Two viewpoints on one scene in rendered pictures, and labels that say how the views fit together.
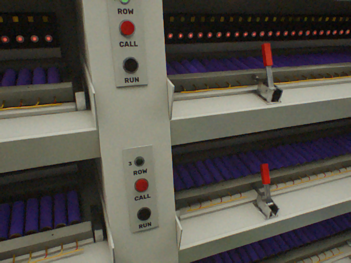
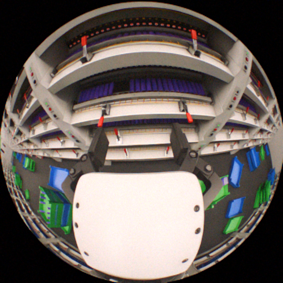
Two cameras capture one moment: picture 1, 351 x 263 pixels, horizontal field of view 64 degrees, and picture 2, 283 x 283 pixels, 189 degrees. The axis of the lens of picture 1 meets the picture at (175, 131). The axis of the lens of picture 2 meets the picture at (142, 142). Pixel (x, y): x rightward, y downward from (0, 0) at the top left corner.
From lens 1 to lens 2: 0.30 m
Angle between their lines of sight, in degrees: 51
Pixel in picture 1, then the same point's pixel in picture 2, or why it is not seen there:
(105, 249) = (212, 108)
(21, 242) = (192, 96)
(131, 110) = (241, 77)
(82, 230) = (209, 100)
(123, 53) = (245, 63)
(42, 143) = (221, 71)
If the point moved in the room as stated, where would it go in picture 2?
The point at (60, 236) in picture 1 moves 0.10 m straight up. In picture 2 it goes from (203, 99) to (211, 77)
